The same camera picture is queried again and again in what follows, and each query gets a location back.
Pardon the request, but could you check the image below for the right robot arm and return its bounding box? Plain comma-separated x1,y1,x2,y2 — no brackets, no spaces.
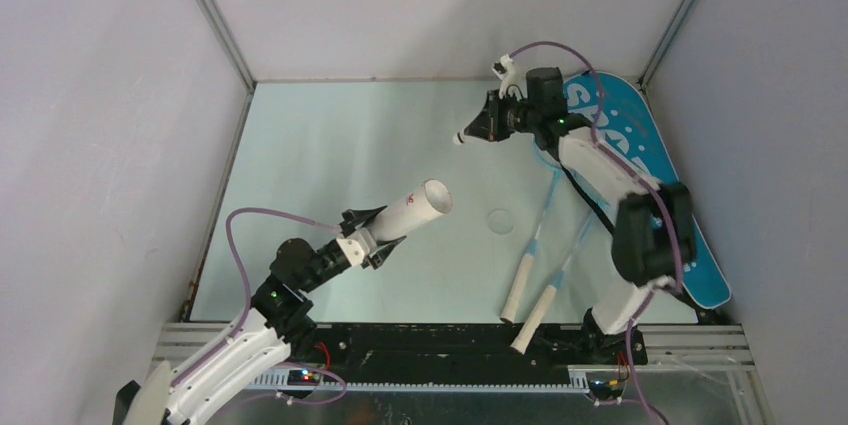
456,57,699,363

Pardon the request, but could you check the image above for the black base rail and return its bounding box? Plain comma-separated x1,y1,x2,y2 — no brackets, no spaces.
291,322,648,386

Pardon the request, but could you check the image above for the blue racket cover bag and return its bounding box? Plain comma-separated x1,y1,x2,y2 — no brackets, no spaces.
564,72,732,309

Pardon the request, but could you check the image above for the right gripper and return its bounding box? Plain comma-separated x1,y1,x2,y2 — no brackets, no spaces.
464,89,540,143

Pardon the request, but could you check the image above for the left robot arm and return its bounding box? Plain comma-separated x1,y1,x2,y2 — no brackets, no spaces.
112,201,427,424

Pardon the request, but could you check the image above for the blue badminton racket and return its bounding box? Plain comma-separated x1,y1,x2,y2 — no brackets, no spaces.
499,146,562,323
510,213,593,354

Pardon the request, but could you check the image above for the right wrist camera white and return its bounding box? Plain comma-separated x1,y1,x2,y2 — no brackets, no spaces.
491,54,519,98

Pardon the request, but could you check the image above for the white shuttlecock tube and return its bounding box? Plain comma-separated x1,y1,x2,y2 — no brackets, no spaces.
365,179,453,242

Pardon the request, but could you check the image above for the clear tube lid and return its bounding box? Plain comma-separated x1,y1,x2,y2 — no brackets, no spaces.
486,209,514,235

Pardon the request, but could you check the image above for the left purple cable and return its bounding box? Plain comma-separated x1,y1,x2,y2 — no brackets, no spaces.
169,207,343,389

